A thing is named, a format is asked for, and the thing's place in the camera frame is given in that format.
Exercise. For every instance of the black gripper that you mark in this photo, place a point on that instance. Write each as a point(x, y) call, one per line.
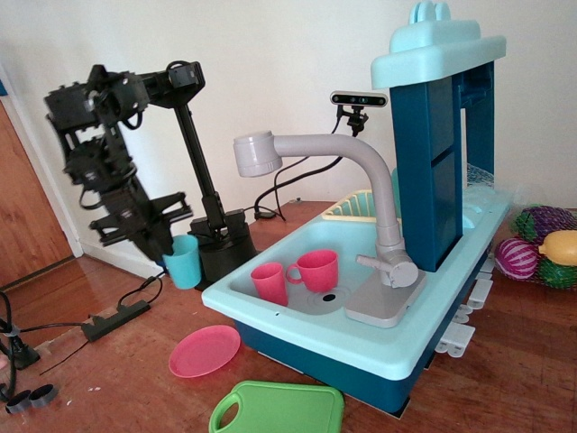
point(144, 221)

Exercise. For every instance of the teal plastic cup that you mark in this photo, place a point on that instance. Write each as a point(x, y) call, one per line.
point(184, 265)

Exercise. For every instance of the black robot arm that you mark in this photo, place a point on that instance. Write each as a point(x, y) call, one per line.
point(88, 118)

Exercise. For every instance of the toy kitchen sink unit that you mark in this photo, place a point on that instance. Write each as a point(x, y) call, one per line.
point(440, 76)

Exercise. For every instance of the black power strip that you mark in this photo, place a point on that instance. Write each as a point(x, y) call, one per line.
point(100, 326)

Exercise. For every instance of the pink plastic tumbler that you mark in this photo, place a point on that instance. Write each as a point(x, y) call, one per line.
point(269, 281)

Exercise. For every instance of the pink plastic plate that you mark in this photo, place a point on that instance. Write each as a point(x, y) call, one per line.
point(204, 351)

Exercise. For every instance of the wooden door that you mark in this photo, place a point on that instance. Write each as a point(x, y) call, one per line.
point(32, 240)

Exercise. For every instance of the pink plastic mug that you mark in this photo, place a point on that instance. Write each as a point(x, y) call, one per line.
point(317, 270)

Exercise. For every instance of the black tripod leg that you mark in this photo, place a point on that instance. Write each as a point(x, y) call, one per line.
point(19, 355)

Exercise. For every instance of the black tape roll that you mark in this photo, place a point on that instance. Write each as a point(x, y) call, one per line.
point(19, 403)
point(43, 396)

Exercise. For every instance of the green plastic cutting board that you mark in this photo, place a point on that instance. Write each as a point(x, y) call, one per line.
point(254, 406)

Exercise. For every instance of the yellow dish rack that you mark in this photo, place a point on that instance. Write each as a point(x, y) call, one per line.
point(357, 207)

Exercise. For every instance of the grey toy faucet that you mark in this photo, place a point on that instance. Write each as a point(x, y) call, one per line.
point(384, 298)

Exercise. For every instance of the purple white toy vegetable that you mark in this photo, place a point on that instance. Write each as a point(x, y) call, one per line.
point(516, 258)

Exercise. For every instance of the purple toy eggplant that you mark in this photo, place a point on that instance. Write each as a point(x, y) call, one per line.
point(534, 224)

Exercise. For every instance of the yellow toy lemon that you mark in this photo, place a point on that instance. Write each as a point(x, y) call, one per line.
point(560, 247)

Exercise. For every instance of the grey depth camera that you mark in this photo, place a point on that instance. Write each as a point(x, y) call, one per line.
point(349, 98)

